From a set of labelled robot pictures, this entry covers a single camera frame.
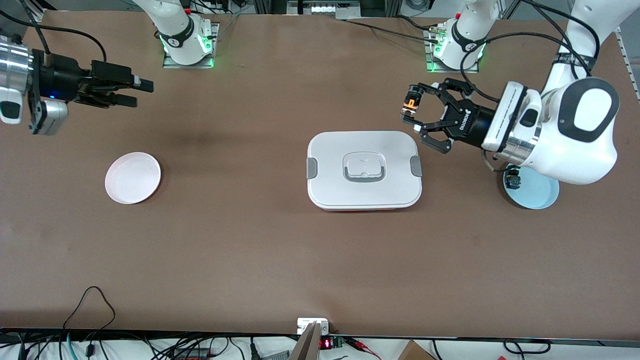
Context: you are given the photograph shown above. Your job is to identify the thin black looped cable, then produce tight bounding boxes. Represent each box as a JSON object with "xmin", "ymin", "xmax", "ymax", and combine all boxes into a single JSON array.
[{"xmin": 62, "ymin": 285, "xmax": 117, "ymax": 333}]

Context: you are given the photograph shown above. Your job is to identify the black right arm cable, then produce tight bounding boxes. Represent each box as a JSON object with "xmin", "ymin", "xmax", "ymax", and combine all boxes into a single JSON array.
[
  {"xmin": 19, "ymin": 0, "xmax": 51, "ymax": 56},
  {"xmin": 0, "ymin": 9, "xmax": 108, "ymax": 63}
]

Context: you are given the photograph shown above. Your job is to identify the red and black clip leads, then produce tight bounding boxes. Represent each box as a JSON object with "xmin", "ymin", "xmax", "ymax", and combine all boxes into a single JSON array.
[{"xmin": 345, "ymin": 337, "xmax": 382, "ymax": 360}]

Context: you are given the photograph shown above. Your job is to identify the light blue round plate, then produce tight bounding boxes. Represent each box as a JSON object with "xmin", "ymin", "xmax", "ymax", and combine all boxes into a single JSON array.
[{"xmin": 502, "ymin": 162, "xmax": 560, "ymax": 210}]

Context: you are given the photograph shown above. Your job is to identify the orange push-button switch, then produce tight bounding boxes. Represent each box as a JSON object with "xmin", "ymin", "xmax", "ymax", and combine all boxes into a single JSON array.
[{"xmin": 400, "ymin": 84, "xmax": 427, "ymax": 127}]

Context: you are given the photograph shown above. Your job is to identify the black cable to arm base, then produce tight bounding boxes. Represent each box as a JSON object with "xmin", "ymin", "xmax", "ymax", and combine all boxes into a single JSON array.
[{"xmin": 336, "ymin": 15, "xmax": 443, "ymax": 42}]

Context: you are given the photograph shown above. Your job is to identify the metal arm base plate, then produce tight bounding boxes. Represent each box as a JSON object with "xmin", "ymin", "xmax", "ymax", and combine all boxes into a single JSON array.
[
  {"xmin": 425, "ymin": 26, "xmax": 481, "ymax": 74},
  {"xmin": 162, "ymin": 22, "xmax": 220, "ymax": 70}
]

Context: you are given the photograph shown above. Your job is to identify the brown cardboard box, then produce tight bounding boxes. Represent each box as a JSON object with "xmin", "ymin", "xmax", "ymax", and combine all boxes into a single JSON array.
[{"xmin": 397, "ymin": 340, "xmax": 437, "ymax": 360}]

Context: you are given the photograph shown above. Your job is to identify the white power strip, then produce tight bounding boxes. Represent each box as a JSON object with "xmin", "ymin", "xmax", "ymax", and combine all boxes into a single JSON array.
[{"xmin": 287, "ymin": 0, "xmax": 362, "ymax": 17}]

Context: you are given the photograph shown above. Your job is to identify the white lidded box grey clips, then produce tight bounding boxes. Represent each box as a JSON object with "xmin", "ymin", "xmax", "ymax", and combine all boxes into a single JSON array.
[{"xmin": 306, "ymin": 130, "xmax": 423, "ymax": 212}]

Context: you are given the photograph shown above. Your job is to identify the perforated aluminium frame rail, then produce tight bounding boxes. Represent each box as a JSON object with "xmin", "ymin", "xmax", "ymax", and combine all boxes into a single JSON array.
[{"xmin": 614, "ymin": 27, "xmax": 640, "ymax": 103}]

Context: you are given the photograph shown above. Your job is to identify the aluminium camera mount bar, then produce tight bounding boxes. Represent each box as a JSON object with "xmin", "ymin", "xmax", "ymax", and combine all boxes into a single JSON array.
[{"xmin": 289, "ymin": 322, "xmax": 322, "ymax": 360}]

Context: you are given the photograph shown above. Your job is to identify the small white mounting plate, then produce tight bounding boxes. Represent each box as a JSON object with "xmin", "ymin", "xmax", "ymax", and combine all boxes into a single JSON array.
[{"xmin": 297, "ymin": 318, "xmax": 330, "ymax": 335}]

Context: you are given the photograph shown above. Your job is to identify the black coiled cable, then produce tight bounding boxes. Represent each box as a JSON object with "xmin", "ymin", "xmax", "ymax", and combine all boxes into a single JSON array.
[{"xmin": 502, "ymin": 339, "xmax": 552, "ymax": 356}]

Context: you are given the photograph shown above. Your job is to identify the pink round plate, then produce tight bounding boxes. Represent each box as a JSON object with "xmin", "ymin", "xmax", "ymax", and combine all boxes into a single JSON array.
[{"xmin": 104, "ymin": 151, "xmax": 162, "ymax": 205}]

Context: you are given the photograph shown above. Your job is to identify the aluminium frame profile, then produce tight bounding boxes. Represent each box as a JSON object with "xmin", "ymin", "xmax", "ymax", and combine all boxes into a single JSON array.
[{"xmin": 29, "ymin": 0, "xmax": 56, "ymax": 23}]

